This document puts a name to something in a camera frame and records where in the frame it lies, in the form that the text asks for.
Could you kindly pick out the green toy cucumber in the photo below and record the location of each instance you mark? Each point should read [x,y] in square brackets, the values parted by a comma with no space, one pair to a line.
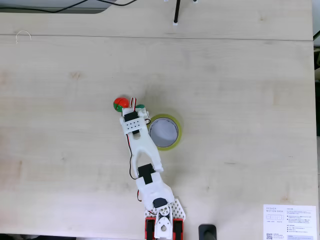
[140,106]

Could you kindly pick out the red green toy tomato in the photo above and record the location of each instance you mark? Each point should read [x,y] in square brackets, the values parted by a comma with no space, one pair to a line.
[120,103]

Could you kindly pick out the yellow packing tape roll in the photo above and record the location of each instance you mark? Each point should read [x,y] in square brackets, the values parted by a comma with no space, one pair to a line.
[178,132]

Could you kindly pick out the red black table clamp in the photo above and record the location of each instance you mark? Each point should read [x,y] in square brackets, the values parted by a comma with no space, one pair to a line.
[150,228]
[178,228]

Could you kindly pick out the black pole with clamp base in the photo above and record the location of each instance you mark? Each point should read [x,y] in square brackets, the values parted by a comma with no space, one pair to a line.
[207,232]

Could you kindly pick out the white printed paper sheet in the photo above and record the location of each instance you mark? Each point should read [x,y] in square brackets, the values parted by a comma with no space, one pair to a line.
[287,222]

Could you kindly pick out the black camera stand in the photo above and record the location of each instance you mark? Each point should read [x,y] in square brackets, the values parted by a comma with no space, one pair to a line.
[176,12]

